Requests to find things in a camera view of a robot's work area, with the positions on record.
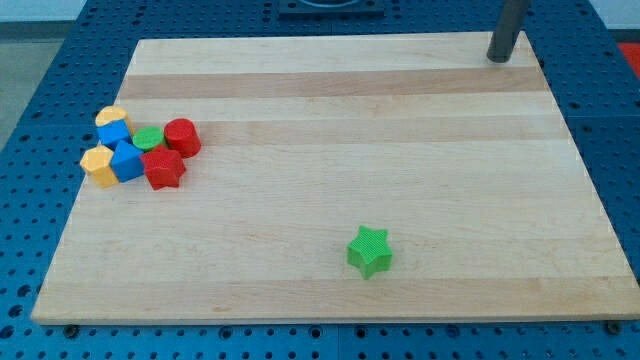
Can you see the green cylinder block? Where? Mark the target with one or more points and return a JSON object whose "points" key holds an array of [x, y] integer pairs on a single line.
{"points": [[148, 138]]}

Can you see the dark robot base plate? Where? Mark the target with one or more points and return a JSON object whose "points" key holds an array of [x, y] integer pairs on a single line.
{"points": [[314, 9]]}

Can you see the wooden board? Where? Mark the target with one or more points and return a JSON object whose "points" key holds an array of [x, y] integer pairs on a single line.
{"points": [[469, 165]]}

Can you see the dark grey cylindrical robot stick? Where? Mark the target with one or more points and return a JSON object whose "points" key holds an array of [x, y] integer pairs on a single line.
{"points": [[508, 27]]}

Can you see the blue triangle block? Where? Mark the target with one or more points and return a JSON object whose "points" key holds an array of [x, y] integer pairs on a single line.
{"points": [[126, 162]]}

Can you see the yellow hexagon block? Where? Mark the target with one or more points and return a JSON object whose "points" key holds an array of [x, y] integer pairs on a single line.
{"points": [[96, 163]]}

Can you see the blue cube block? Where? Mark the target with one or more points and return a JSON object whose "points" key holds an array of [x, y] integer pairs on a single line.
{"points": [[111, 134]]}

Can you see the red star block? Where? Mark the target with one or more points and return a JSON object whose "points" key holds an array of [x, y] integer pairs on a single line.
{"points": [[163, 167]]}

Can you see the red cylinder block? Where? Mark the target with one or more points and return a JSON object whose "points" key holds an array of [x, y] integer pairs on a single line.
{"points": [[181, 135]]}

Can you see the yellow heart block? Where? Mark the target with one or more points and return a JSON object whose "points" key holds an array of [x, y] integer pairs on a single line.
{"points": [[114, 113]]}

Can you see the green star block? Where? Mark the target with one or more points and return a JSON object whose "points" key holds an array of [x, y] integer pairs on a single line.
{"points": [[370, 252]]}

